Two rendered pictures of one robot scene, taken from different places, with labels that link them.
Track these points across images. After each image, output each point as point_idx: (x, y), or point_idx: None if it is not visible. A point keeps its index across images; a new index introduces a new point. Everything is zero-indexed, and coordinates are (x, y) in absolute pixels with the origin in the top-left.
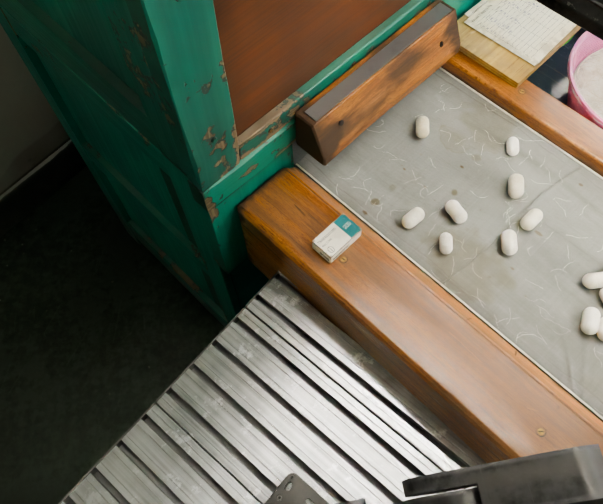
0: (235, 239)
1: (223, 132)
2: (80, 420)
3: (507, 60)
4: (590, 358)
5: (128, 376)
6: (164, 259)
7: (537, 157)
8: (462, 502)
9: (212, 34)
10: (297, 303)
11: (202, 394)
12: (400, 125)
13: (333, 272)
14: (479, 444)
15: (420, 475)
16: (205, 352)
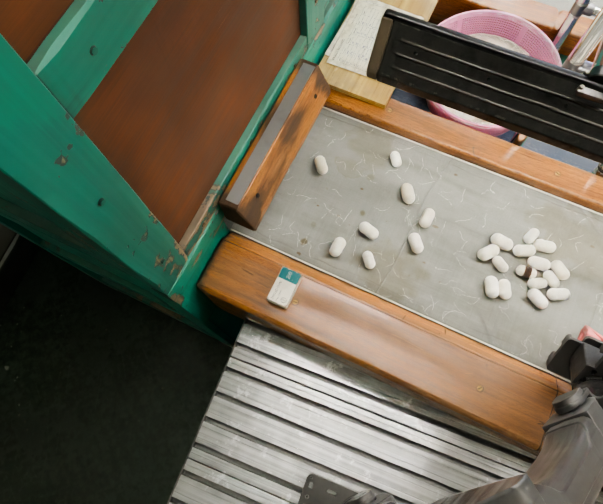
0: (202, 302)
1: (168, 251)
2: (123, 449)
3: (370, 87)
4: (499, 315)
5: (148, 401)
6: (143, 301)
7: (417, 161)
8: None
9: (136, 203)
10: (269, 338)
11: (221, 437)
12: (303, 167)
13: (291, 315)
14: (438, 406)
15: (403, 438)
16: (212, 403)
